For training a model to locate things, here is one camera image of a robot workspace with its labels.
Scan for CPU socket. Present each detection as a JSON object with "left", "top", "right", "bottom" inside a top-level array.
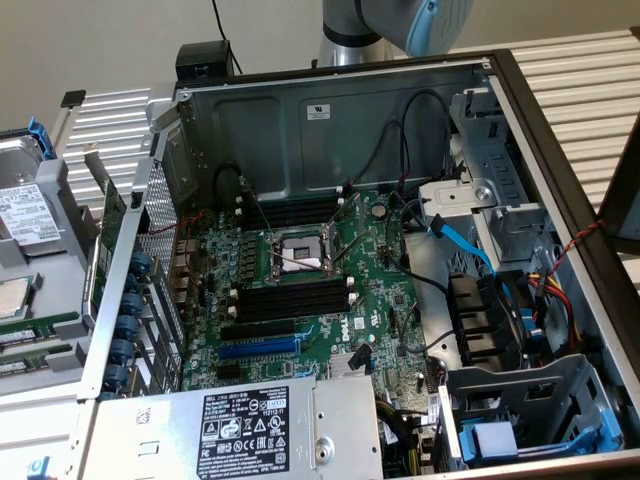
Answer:
[{"left": 269, "top": 219, "right": 346, "bottom": 286}]

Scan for green motherboard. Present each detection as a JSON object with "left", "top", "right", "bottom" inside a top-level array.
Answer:
[{"left": 177, "top": 187, "right": 444, "bottom": 451}]

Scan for long black expansion slot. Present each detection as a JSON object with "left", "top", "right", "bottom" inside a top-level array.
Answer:
[{"left": 219, "top": 318, "right": 297, "bottom": 343}]

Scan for black SATA plug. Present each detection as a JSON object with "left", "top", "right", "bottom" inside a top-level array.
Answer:
[{"left": 348, "top": 343, "right": 372, "bottom": 372}]

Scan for blue expansion slot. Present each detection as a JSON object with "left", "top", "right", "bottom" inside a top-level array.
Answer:
[{"left": 217, "top": 335, "right": 302, "bottom": 362}]

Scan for open metal PC case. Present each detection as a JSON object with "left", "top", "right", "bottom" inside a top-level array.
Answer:
[{"left": 74, "top": 47, "right": 640, "bottom": 480}]

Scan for silver finned heatsink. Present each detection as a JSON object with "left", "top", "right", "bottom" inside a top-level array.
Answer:
[{"left": 327, "top": 352, "right": 374, "bottom": 384}]

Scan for silver metal drive cage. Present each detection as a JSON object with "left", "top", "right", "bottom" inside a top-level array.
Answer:
[{"left": 418, "top": 87, "right": 554, "bottom": 266}]

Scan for green graphics card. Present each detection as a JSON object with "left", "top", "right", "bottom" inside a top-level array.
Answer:
[{"left": 81, "top": 142, "right": 129, "bottom": 329}]

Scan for black box device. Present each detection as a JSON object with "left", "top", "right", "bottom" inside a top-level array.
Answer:
[{"left": 175, "top": 40, "right": 236, "bottom": 84}]

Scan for silver metal disk bay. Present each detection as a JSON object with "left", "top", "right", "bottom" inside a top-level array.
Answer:
[{"left": 439, "top": 353, "right": 626, "bottom": 471}]

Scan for silver power supply unit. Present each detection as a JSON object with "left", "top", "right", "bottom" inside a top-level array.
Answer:
[{"left": 79, "top": 373, "right": 385, "bottom": 480}]

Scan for blue plastic drive carrier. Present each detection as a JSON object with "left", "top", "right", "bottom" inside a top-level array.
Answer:
[{"left": 458, "top": 421, "right": 624, "bottom": 469}]

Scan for grey plastic parts rack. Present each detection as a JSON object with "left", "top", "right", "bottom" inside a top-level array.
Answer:
[{"left": 0, "top": 117, "right": 99, "bottom": 396}]

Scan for silver bar black cap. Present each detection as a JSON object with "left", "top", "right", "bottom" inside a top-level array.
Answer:
[{"left": 52, "top": 89, "right": 87, "bottom": 146}]

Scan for silver hard disk white label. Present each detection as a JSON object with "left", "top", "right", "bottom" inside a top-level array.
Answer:
[{"left": 0, "top": 134, "right": 66, "bottom": 256}]

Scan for dark brown panel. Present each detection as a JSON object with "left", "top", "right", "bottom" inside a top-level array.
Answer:
[{"left": 597, "top": 113, "right": 640, "bottom": 256}]

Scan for silver CPU chip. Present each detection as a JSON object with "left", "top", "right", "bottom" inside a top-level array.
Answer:
[{"left": 0, "top": 273, "right": 35, "bottom": 321}]

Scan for blue plastic latch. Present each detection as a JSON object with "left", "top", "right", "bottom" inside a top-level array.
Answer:
[{"left": 27, "top": 455, "right": 52, "bottom": 480}]

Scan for thin grey-black wire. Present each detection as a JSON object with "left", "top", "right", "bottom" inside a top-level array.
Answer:
[{"left": 348, "top": 122, "right": 404, "bottom": 189}]

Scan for thick black looped wire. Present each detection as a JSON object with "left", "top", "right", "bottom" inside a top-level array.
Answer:
[{"left": 213, "top": 163, "right": 251, "bottom": 211}]

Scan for thin black looped wire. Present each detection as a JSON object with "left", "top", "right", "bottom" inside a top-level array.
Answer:
[{"left": 399, "top": 88, "right": 456, "bottom": 196}]

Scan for red-black twisted wire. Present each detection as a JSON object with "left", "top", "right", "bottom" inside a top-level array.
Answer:
[
  {"left": 148, "top": 208, "right": 207, "bottom": 281},
  {"left": 549, "top": 219, "right": 606, "bottom": 279}
]

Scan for blue flat SATA wire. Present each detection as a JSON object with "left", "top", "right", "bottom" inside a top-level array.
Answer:
[{"left": 428, "top": 212, "right": 546, "bottom": 346}]

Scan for black camera cable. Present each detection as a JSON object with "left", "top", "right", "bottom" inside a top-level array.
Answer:
[{"left": 211, "top": 0, "right": 245, "bottom": 76}]

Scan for yellow red power wires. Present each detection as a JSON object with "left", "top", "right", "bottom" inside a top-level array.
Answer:
[{"left": 529, "top": 269, "right": 586, "bottom": 351}]

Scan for blue plastic disk bracket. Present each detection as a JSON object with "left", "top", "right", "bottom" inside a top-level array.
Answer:
[{"left": 28, "top": 117, "right": 54, "bottom": 161}]

